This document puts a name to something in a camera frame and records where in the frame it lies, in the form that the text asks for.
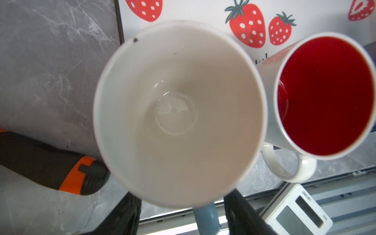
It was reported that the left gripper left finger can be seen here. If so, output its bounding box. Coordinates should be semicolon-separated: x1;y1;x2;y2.
81;193;142;235

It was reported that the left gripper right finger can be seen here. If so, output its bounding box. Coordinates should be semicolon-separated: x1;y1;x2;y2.
224;189;277;235

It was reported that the white mug blue handle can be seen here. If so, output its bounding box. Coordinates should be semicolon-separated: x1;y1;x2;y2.
93;20;267;235

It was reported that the white scientific calculator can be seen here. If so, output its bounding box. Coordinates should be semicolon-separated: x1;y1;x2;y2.
260;183;333;235

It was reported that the black orange tool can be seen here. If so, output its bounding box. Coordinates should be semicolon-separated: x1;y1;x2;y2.
1;129;110;195

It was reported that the red interior mug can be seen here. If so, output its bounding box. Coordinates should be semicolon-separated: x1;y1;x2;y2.
257;32;376;183

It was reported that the strawberry print serving tray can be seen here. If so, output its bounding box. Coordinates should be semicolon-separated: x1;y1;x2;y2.
115;0;376;63

